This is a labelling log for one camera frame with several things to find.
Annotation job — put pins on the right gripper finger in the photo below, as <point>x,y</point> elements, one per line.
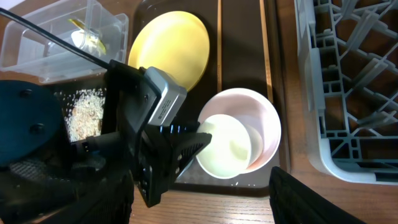
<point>293,202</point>

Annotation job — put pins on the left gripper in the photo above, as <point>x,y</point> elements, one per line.
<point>155,157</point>

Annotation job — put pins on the white cup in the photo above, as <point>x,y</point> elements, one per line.
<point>234,146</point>

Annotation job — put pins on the wooden chopstick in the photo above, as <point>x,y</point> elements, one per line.
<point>219,46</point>
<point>266,52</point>

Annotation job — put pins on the pile of rice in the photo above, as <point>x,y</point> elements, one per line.
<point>84,118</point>

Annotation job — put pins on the green yellow snack wrapper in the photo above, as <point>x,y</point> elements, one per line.
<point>81,25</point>

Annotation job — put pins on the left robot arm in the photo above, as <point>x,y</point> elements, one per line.
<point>45,177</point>

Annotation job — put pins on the grey dishwasher rack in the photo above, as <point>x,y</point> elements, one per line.
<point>347,61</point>

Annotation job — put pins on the pink bowl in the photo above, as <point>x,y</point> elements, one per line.
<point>252,109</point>

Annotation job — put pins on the yellow plate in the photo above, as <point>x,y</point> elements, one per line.
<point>177,43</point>

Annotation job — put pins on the brown serving tray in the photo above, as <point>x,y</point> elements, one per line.
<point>243,66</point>

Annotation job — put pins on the crumpled white tissue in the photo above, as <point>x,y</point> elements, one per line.
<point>88,41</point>

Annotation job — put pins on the clear plastic bin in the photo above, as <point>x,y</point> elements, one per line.
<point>25,51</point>

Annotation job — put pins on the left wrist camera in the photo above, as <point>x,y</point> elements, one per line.
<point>172,96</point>

